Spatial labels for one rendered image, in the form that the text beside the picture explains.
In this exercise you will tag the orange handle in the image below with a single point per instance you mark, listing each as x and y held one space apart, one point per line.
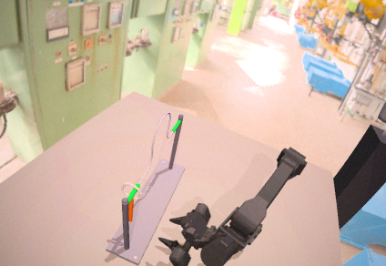
131 204

